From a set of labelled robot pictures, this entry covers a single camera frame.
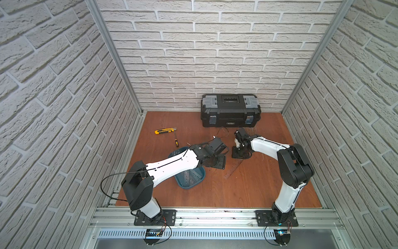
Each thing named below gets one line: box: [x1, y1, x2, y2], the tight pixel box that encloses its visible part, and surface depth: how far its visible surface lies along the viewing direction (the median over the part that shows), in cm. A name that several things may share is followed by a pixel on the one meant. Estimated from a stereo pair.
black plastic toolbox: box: [200, 93, 262, 129], surface depth 103 cm
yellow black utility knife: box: [154, 127, 177, 135], surface depth 109 cm
